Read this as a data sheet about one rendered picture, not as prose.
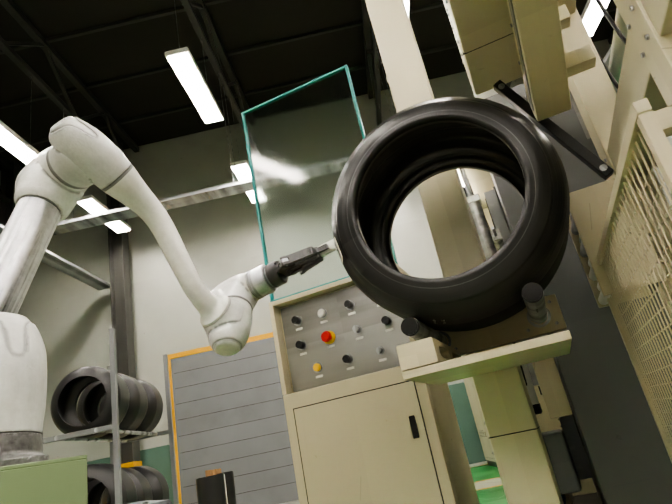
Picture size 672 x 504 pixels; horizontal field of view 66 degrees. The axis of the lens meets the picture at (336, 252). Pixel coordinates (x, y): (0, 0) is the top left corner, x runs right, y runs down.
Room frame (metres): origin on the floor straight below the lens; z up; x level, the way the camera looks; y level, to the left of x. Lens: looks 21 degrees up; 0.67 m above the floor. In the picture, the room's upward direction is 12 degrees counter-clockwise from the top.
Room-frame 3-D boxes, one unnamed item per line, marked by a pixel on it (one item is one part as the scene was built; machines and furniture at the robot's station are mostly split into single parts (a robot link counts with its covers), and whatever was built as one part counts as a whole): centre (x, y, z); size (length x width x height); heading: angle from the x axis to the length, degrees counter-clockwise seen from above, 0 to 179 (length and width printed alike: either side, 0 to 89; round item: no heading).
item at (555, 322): (1.49, -0.38, 0.90); 0.40 x 0.03 x 0.10; 71
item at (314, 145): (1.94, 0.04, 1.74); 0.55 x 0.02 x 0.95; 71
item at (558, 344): (1.32, -0.32, 0.80); 0.37 x 0.36 x 0.02; 71
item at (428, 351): (1.37, -0.19, 0.83); 0.36 x 0.09 x 0.06; 161
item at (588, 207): (1.40, -0.75, 1.05); 0.20 x 0.15 x 0.30; 161
